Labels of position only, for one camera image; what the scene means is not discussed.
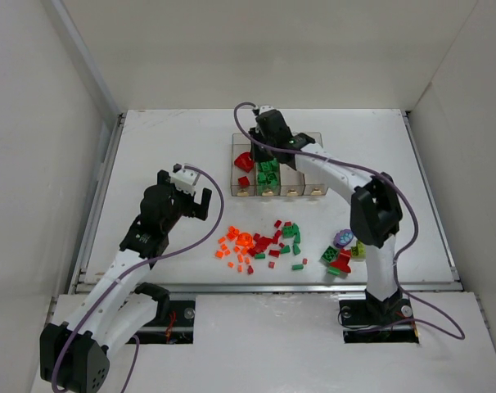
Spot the tall green lego stack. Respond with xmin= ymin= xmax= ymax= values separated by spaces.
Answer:
xmin=259 ymin=160 xmax=279 ymax=173

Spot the red round lego piece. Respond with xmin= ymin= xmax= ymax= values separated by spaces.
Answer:
xmin=234 ymin=151 xmax=255 ymax=173

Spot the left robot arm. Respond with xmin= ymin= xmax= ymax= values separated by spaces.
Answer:
xmin=39 ymin=165 xmax=212 ymax=392

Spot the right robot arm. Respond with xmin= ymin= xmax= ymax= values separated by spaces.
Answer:
xmin=250 ymin=106 xmax=403 ymax=315

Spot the clear container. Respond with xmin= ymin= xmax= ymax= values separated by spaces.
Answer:
xmin=279 ymin=164 xmax=305 ymax=197
xmin=230 ymin=133 xmax=255 ymax=197
xmin=303 ymin=132 xmax=327 ymax=197
xmin=255 ymin=159 xmax=281 ymax=197

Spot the orange round lego piece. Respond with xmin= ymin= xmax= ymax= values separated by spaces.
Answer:
xmin=236 ymin=233 xmax=253 ymax=248

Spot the purple flower lego piece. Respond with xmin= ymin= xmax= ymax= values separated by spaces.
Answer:
xmin=333 ymin=229 xmax=354 ymax=249

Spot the green square lego brick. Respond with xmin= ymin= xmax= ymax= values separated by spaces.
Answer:
xmin=321 ymin=246 xmax=340 ymax=264

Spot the lime green lego brick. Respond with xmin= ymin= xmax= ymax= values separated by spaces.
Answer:
xmin=350 ymin=241 xmax=366 ymax=260

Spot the red flower lego piece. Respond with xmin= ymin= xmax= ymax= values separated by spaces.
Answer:
xmin=329 ymin=249 xmax=351 ymax=273

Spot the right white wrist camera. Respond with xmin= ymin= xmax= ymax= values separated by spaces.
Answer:
xmin=252 ymin=105 xmax=275 ymax=117

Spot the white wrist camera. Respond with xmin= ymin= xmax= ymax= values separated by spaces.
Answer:
xmin=170 ymin=164 xmax=200 ymax=197
xmin=252 ymin=105 xmax=275 ymax=117

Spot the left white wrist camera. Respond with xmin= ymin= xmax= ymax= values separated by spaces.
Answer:
xmin=170 ymin=164 xmax=200 ymax=197

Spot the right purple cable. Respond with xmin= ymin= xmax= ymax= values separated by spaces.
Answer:
xmin=233 ymin=102 xmax=467 ymax=341

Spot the purple cable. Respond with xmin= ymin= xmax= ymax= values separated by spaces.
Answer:
xmin=50 ymin=164 xmax=226 ymax=393
xmin=233 ymin=102 xmax=467 ymax=341

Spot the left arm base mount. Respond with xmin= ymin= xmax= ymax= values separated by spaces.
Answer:
xmin=136 ymin=300 xmax=196 ymax=345

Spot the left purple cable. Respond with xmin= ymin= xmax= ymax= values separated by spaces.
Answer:
xmin=50 ymin=164 xmax=226 ymax=393

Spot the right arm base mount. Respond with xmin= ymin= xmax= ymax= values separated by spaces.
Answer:
xmin=337 ymin=298 xmax=419 ymax=344

